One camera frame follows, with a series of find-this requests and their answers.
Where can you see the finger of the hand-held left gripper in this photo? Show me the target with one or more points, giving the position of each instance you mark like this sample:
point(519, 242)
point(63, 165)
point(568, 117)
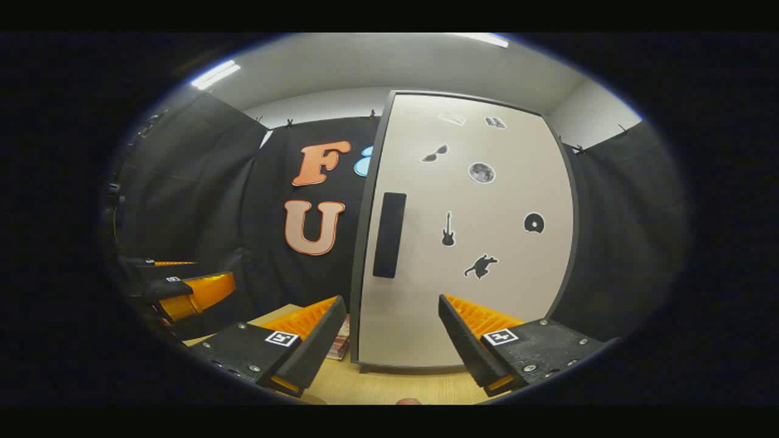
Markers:
point(140, 267)
point(164, 289)

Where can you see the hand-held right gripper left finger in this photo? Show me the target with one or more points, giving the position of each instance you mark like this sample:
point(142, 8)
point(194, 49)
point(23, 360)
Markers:
point(316, 347)

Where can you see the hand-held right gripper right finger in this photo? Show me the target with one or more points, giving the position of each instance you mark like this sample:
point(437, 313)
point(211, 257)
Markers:
point(465, 344)

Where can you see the white cabinet door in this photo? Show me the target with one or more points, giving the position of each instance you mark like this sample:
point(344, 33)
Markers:
point(426, 182)

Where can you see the grey cabinet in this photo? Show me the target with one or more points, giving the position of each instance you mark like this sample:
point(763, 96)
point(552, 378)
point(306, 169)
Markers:
point(359, 243)

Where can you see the dark cover book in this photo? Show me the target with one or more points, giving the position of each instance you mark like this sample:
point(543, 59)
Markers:
point(338, 351)

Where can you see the brown cover book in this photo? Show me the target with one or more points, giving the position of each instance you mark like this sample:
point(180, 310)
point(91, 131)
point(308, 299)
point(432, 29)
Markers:
point(342, 328)

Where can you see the black backdrop cloth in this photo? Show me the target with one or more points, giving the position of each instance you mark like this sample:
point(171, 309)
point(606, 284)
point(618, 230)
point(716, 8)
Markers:
point(261, 182)

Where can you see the ceiling strip light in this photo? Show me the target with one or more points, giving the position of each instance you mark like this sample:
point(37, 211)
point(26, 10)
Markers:
point(216, 74)
point(487, 39)

